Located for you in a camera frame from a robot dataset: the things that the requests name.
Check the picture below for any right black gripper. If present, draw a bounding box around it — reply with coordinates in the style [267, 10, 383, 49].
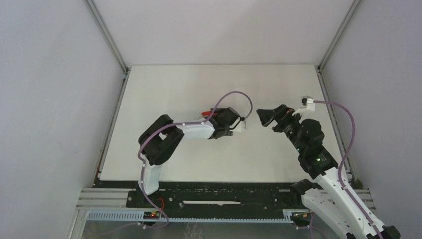
[257, 104, 306, 154]

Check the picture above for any red tag keyring with chain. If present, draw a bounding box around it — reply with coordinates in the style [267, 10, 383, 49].
[201, 111, 218, 119]

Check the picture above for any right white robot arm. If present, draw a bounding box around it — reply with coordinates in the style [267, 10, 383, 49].
[256, 104, 401, 239]

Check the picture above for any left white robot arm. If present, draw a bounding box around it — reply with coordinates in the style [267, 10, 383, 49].
[138, 107, 246, 208]

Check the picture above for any small circuit board with leds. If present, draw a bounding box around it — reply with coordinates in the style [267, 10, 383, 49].
[143, 211, 161, 220]

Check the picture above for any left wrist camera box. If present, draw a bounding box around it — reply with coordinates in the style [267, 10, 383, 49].
[232, 120, 246, 132]

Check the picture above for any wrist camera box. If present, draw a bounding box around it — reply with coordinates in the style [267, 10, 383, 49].
[292, 96, 316, 116]
[232, 120, 246, 132]

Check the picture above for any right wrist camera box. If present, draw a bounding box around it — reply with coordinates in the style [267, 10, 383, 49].
[292, 96, 316, 116]

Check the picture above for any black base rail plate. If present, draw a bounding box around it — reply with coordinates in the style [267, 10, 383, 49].
[126, 182, 305, 219]

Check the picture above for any white cable duct strip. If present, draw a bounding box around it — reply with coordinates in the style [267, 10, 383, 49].
[85, 210, 306, 223]

